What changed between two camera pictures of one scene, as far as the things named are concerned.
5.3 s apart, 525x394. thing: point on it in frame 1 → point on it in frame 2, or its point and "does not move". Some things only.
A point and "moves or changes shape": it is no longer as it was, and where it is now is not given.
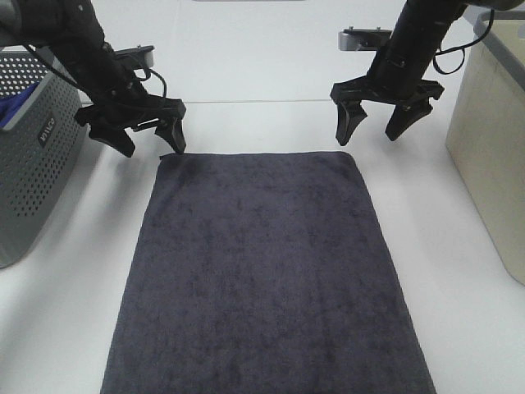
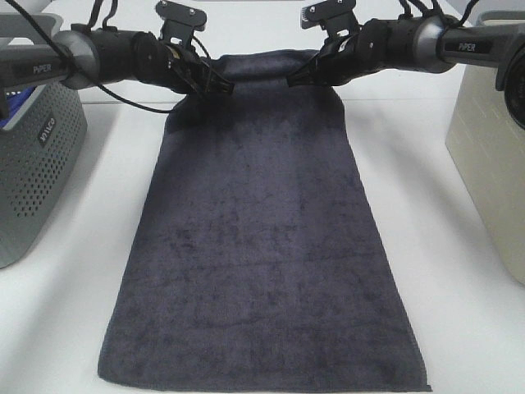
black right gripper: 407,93 → 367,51
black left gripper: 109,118 → 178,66
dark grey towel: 261,272 moves or changes shape
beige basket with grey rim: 486,139 does not move
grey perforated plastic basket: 40,154 does not move
